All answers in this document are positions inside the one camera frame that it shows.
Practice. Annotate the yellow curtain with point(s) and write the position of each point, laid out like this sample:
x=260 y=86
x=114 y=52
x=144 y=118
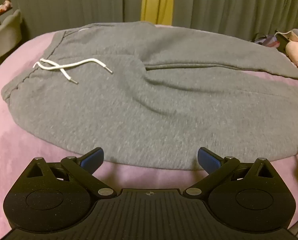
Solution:
x=156 y=0

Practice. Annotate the pink plush blanket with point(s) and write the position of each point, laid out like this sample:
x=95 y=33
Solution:
x=14 y=142

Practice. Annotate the grey pleated curtain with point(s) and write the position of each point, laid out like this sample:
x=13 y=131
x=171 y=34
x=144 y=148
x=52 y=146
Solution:
x=64 y=0
x=226 y=2

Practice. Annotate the pink toy on shelf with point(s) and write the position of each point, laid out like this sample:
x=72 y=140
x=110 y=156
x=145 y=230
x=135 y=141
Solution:
x=1 y=7

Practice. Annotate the grey padded chair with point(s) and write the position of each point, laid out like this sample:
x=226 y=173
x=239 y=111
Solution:
x=4 y=35

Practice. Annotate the dark bag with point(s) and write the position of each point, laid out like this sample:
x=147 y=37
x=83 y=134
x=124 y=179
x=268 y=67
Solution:
x=271 y=41

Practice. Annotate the grey sweat pants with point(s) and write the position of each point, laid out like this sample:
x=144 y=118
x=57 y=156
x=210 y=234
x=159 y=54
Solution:
x=114 y=105

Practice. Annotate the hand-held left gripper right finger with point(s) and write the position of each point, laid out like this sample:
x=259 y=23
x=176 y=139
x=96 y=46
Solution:
x=209 y=159

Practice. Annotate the pink plush toy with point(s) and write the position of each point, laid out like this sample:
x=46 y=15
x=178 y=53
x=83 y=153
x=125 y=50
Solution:
x=296 y=50

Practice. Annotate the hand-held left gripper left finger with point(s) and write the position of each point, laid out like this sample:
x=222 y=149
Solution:
x=91 y=160

